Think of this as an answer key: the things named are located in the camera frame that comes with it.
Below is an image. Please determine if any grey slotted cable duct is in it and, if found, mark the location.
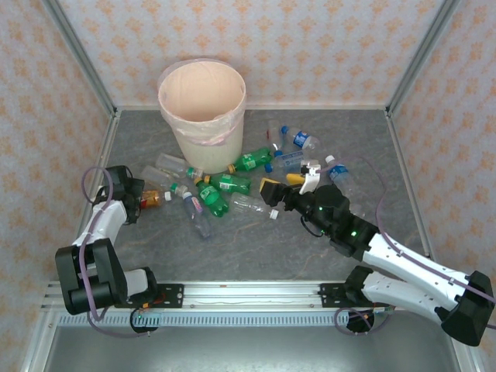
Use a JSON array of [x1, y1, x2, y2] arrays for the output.
[[57, 312, 375, 329]]

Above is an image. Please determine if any clear crushed plastic bottle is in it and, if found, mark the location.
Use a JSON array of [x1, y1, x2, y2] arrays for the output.
[[139, 165, 190, 195]]

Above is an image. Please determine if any aluminium frame post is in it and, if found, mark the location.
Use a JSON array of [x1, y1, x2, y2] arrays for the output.
[[40, 0, 118, 117], [385, 0, 462, 113]]

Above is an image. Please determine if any pink plastic bin liner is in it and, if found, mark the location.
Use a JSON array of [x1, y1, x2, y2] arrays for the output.
[[157, 57, 247, 147]]

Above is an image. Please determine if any blue label bottle white cap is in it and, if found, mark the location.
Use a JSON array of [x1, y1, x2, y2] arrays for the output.
[[324, 154, 361, 198]]

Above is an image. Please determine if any clear bottle green cap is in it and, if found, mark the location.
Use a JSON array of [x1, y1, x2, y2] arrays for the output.
[[155, 152, 205, 180]]

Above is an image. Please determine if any clear bottle red label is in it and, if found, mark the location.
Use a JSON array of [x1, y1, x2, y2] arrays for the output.
[[266, 119, 284, 158]]

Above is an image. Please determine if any clear bottle white cap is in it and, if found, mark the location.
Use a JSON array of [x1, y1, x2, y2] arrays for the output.
[[229, 192, 281, 221]]

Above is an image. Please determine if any aluminium table edge rail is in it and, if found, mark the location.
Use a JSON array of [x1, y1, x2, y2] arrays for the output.
[[115, 103, 388, 112], [21, 110, 122, 372], [385, 110, 480, 372]]

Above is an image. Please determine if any orange label bottle white cap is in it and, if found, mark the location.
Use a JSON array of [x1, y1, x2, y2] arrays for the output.
[[139, 188, 174, 210]]

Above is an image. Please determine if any green plastic bottle yellow cap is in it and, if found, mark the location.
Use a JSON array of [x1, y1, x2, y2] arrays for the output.
[[203, 173, 253, 195], [226, 146, 274, 174], [192, 176, 233, 219]]

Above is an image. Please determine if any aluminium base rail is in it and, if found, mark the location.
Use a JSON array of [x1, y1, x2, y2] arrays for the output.
[[45, 281, 443, 312]]

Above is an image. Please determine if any cream plastic bin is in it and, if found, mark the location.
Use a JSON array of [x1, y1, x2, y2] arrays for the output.
[[157, 57, 247, 174]]

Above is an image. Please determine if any clear bottle purple label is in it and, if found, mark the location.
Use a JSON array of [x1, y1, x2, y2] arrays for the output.
[[181, 191, 214, 239]]

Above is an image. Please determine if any crushed clear bottle blue cap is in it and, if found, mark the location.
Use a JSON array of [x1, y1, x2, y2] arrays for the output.
[[263, 150, 311, 174]]

